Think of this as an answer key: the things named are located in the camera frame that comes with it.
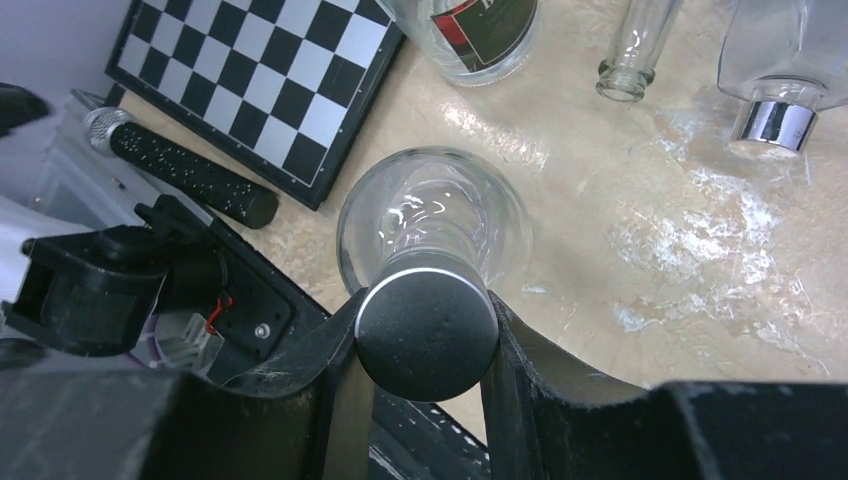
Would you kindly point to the clear bottle silver cap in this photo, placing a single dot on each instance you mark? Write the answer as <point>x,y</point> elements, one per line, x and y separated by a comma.
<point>474,42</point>

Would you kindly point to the black table front rail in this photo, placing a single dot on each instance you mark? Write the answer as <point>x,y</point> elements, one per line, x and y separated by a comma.
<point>307,411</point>

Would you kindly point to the blue square glass bottle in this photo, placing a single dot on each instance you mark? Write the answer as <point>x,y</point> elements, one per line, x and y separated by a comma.
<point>787,62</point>

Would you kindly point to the black speckled microphone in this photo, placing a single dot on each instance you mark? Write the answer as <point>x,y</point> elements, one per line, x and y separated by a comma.
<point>115,132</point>

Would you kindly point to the black white checkerboard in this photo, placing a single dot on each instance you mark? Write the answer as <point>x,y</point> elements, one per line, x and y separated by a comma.
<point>281,86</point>

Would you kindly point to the clear wine bottle dark label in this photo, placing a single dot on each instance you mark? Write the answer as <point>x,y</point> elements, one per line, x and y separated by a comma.
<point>629,67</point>

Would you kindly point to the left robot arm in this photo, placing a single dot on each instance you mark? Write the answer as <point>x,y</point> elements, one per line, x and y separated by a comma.
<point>94,294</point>

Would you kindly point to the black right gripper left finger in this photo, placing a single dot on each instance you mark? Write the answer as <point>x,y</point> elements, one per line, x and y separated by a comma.
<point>80,424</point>

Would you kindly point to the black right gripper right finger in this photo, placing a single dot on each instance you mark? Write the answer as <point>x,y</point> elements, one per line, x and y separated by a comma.
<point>549,415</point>

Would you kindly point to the clear round bottle white cap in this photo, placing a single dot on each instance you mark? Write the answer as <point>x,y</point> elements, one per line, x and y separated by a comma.
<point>426,235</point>

